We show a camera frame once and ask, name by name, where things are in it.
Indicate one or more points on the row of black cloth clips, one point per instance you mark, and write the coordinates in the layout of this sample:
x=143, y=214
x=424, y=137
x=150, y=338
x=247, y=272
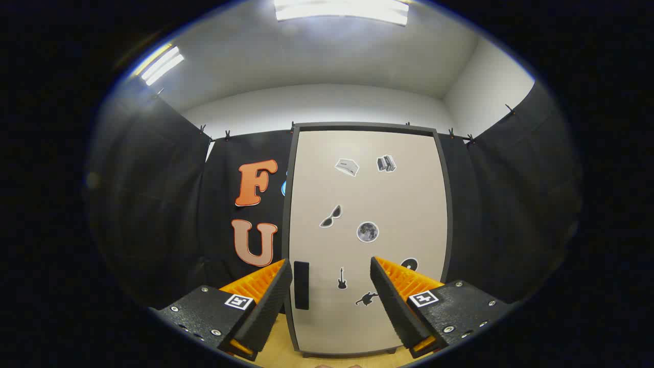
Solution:
x=451, y=133

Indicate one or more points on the beige shoe cabinet door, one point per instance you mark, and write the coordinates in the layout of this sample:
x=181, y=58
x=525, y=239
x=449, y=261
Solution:
x=398, y=204

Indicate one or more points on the grey shoe cabinet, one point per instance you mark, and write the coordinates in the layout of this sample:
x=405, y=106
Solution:
x=357, y=127

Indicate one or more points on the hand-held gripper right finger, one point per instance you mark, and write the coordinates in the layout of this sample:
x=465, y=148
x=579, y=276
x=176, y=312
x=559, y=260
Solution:
x=391, y=306

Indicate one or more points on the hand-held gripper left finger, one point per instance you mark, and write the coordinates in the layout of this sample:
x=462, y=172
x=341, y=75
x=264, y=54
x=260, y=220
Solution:
x=271, y=306

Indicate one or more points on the wide ceiling light panel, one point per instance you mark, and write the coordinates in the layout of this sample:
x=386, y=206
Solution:
x=342, y=10

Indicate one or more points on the narrow ceiling light panel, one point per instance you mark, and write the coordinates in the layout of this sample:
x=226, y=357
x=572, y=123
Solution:
x=162, y=65

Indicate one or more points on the black backdrop cloth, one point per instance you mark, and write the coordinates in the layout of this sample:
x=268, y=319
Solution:
x=153, y=204

